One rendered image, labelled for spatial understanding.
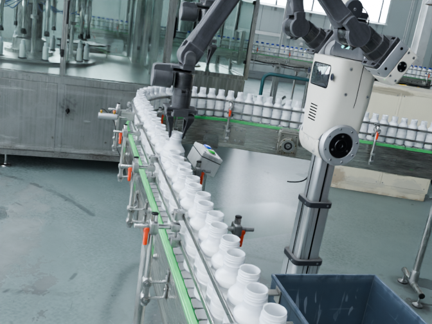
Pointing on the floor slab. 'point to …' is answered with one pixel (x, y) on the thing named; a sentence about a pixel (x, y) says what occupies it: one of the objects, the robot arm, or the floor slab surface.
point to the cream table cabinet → (402, 184)
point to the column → (422, 33)
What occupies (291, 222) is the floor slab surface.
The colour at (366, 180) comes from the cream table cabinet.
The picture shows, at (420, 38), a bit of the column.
